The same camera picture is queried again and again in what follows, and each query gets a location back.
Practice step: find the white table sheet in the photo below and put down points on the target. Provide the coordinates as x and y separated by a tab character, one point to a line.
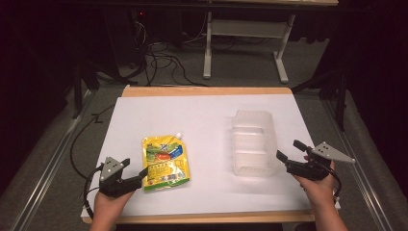
205	134

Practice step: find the person's right hand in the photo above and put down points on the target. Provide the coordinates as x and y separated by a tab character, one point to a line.
317	191

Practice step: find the person's left hand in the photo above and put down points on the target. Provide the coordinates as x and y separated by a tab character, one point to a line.
110	202

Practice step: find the silver floor rail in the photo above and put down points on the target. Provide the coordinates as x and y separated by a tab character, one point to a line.
48	166
362	173

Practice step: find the black metal stand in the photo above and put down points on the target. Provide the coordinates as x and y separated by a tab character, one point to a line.
340	96
80	86

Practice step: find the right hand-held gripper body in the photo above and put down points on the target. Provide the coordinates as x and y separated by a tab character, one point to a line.
312	166

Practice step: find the yellow spout pouch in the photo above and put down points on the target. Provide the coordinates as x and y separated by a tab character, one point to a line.
165	162

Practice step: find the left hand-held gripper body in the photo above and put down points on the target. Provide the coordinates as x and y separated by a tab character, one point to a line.
117	186

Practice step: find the white metal desk frame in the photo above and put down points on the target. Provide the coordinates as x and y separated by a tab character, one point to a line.
243	29

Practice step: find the clear plastic container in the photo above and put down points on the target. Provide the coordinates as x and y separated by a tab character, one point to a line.
255	142

